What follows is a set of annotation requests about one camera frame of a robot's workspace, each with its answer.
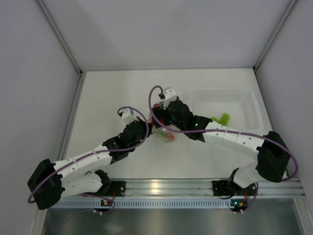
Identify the clear zip top bag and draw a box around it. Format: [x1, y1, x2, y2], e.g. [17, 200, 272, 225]
[149, 101, 178, 142]

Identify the green fake grapes bunch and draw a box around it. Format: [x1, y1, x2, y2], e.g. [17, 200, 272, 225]
[211, 113, 230, 126]

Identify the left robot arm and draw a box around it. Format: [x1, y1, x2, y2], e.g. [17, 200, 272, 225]
[27, 119, 152, 210]

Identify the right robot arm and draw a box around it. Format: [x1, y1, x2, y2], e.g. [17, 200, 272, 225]
[149, 100, 291, 195]

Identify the fake watermelon slice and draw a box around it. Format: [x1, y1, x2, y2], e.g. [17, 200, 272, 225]
[157, 132, 175, 142]

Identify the white perforated plastic basket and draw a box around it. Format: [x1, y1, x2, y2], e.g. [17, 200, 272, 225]
[191, 89, 263, 132]

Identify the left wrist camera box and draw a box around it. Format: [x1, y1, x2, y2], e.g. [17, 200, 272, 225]
[118, 108, 136, 125]

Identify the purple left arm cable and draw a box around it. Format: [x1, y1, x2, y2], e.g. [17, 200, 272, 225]
[27, 106, 150, 203]

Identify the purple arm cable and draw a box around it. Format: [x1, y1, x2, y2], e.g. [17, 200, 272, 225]
[148, 85, 299, 182]
[27, 106, 150, 203]

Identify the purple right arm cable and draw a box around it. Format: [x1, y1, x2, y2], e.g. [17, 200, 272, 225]
[148, 85, 299, 182]

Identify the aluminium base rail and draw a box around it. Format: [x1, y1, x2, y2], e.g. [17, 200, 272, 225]
[107, 179, 305, 198]

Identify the grey slotted cable duct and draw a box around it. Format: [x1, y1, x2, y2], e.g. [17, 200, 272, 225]
[52, 197, 244, 209]

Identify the aluminium frame post left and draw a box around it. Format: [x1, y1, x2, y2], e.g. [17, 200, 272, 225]
[35, 0, 83, 76]

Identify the aluminium frame post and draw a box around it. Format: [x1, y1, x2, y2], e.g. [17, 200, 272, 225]
[35, 0, 83, 76]
[253, 0, 299, 73]

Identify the aluminium frame post right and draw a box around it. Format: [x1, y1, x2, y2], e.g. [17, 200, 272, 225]
[253, 0, 299, 73]

